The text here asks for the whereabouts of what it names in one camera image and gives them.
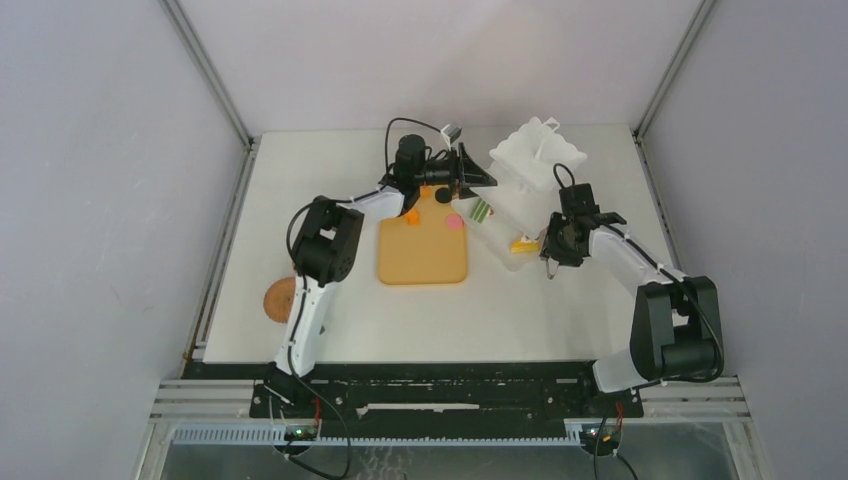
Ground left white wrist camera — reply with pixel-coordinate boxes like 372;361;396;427
440;123;462;145

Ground black round cookie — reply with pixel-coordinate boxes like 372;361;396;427
434;187;453;204

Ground black camera cable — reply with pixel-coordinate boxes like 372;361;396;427
552;162;727;480
284;117;445;480

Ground right black camera cable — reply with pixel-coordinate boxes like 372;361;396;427
552;162;727;480

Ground left black camera cable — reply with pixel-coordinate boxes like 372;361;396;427
284;117;445;480

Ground grey mug with rattan lid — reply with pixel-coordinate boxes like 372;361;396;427
263;277;296;324

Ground pink handled metal tongs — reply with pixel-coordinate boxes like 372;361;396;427
540;229;559;280

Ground yellow serving tray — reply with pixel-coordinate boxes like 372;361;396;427
376;186;469;286

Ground green layered cake slice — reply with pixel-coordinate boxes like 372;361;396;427
470;199;494;224

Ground white three tier stand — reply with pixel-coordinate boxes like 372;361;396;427
452;117;587;271

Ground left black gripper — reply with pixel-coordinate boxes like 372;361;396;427
414;143;498;200

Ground yellow cream cake slice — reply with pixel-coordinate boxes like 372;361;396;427
510;236;541;254

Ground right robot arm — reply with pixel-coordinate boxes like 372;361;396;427
540;183;725;416

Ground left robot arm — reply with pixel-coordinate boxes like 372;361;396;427
273;134;498;417

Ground small orange pastry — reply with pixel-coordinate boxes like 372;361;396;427
404;209;420;225

